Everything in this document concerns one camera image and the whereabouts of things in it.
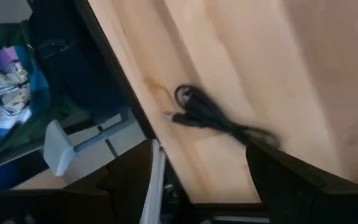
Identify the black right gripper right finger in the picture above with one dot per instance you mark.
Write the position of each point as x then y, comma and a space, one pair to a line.
291, 193

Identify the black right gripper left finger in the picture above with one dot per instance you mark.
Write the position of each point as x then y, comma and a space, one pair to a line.
117, 186

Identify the white aluminium extrusion bar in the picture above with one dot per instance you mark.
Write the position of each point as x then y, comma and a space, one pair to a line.
155, 180

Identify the person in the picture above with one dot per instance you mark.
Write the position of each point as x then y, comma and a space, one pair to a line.
8, 87

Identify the grey slotted rail with cap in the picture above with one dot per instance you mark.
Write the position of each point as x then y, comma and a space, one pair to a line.
61, 149

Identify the black table edge frame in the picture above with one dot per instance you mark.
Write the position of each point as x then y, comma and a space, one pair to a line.
129, 90

